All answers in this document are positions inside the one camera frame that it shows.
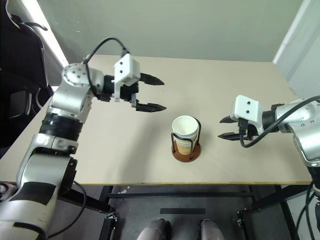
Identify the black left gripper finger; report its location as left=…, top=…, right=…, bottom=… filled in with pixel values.
left=138, top=72, right=165, bottom=86
left=134, top=101, right=168, bottom=113

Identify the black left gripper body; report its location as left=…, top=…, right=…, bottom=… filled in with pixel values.
left=119, top=81, right=140, bottom=109

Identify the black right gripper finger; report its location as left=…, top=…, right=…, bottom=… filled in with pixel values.
left=219, top=115, right=237, bottom=124
left=217, top=132, right=242, bottom=142

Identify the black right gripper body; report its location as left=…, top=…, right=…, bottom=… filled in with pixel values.
left=236, top=119, right=259, bottom=142

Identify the black tape strip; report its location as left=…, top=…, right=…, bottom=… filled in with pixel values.
left=159, top=207, right=206, bottom=215

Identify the grey rounded robot leg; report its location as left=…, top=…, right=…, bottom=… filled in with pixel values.
left=137, top=217, right=171, bottom=240
left=199, top=219, right=223, bottom=240

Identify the white door panel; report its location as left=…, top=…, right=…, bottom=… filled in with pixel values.
left=272, top=0, right=320, bottom=98

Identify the black office chair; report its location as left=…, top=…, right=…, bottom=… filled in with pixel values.
left=0, top=0, right=63, bottom=156

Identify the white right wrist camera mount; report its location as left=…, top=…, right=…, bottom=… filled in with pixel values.
left=232, top=94, right=263, bottom=137

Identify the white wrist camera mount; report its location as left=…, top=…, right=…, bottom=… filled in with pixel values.
left=232, top=94, right=263, bottom=137
left=113, top=53, right=140, bottom=102

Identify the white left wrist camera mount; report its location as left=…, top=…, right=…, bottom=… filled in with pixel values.
left=113, top=53, right=140, bottom=102

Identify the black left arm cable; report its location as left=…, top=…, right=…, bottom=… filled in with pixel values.
left=83, top=37, right=131, bottom=101

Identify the black metal table frame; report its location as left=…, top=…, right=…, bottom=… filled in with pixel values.
left=53, top=184, right=313, bottom=240

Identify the thin black hanging cable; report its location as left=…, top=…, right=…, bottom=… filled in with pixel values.
left=46, top=181, right=88, bottom=239
left=296, top=183, right=317, bottom=240

